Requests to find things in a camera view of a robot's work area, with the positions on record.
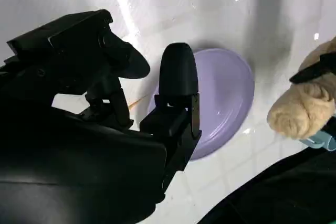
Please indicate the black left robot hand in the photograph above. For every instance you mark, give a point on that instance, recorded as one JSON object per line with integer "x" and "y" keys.
{"x": 319, "y": 65}

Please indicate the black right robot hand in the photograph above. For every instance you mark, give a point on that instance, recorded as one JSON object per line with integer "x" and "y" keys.
{"x": 65, "y": 161}

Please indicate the beige towel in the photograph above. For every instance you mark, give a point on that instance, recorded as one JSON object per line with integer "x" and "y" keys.
{"x": 307, "y": 108}

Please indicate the pale green mug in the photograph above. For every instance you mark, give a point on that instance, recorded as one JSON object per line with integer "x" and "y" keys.
{"x": 324, "y": 140}

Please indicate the thin wooden stick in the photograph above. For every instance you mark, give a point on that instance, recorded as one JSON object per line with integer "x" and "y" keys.
{"x": 137, "y": 102}

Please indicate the lilac plate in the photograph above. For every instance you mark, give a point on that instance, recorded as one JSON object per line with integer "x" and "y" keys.
{"x": 225, "y": 95}

